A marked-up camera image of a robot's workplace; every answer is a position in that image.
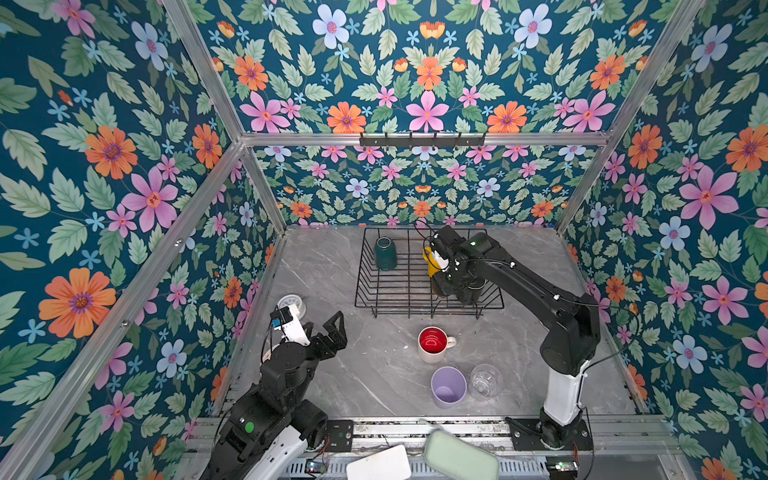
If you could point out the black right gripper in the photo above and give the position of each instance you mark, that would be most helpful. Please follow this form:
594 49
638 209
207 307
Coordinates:
444 287

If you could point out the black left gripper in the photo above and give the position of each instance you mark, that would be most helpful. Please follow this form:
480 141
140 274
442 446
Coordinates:
321 343

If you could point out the yellow mug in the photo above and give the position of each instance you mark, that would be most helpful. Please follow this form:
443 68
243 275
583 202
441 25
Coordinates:
430 270

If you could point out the black mug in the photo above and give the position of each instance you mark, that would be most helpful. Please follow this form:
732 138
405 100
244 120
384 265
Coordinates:
472 294

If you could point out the dark green mug cream inside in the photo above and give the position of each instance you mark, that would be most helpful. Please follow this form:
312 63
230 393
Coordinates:
385 254

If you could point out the olive green glass tumbler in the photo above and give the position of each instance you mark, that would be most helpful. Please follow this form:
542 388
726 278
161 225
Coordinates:
437 288

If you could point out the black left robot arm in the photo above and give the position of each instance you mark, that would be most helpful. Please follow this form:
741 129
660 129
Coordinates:
273 423

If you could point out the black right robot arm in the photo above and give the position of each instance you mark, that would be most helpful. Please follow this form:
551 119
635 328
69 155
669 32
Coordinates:
464 266

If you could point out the small white round timer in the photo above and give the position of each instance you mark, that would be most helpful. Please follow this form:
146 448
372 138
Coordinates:
293 302

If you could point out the white mug red inside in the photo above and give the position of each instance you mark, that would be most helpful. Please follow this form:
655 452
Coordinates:
433 342

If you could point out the lilac plastic cup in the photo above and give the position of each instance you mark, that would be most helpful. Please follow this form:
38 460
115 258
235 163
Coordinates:
448 386

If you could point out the clear glass tumbler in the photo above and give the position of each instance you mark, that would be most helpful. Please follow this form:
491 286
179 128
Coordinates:
486 381

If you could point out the white rectangular box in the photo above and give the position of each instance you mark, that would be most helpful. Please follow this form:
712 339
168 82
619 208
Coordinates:
389 464

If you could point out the pale green rectangular box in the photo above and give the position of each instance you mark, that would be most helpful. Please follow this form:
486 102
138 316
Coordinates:
457 459

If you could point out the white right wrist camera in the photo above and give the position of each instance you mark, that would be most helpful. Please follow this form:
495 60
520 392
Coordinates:
437 262

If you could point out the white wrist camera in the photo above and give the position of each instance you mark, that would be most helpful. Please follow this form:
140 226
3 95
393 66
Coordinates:
437 262
287 322

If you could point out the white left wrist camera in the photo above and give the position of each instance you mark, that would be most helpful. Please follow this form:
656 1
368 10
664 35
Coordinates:
287 322

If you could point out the black wire dish rack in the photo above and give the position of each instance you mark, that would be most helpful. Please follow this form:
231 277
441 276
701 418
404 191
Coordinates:
406 290

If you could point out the black wall hook rail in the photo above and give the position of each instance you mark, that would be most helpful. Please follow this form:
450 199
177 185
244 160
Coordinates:
409 140

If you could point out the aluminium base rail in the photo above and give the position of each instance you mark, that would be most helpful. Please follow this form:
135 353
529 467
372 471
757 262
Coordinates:
507 436

